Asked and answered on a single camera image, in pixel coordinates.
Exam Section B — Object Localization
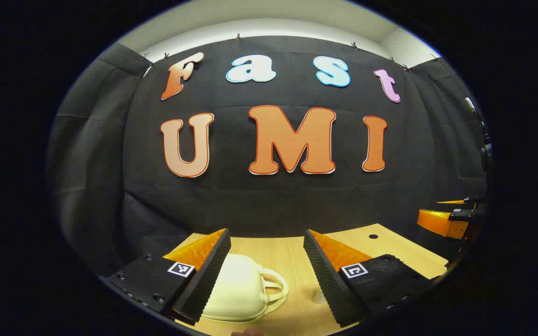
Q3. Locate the pale yellow suitcase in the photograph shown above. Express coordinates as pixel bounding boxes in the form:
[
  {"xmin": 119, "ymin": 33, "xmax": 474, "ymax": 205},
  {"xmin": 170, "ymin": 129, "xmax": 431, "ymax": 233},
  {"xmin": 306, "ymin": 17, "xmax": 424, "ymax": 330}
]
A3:
[{"xmin": 201, "ymin": 253, "xmax": 290, "ymax": 322}]

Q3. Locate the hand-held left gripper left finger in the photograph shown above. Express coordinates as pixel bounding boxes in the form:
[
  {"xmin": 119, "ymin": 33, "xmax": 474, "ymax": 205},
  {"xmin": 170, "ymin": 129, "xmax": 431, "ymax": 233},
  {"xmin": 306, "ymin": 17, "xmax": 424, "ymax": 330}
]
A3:
[{"xmin": 103, "ymin": 228, "xmax": 232, "ymax": 326}]

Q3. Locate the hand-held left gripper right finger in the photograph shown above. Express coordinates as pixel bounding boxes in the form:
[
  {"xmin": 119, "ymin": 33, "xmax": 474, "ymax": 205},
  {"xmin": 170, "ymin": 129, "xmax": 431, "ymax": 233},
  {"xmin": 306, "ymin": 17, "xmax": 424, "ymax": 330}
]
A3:
[{"xmin": 303, "ymin": 229, "xmax": 434, "ymax": 328}]

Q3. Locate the row of cloth clips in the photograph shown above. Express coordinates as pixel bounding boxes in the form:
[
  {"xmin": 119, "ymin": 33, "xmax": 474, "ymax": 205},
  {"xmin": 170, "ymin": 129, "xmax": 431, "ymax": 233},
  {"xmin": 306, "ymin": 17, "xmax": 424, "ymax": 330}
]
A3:
[{"xmin": 141, "ymin": 33, "xmax": 440, "ymax": 71}]

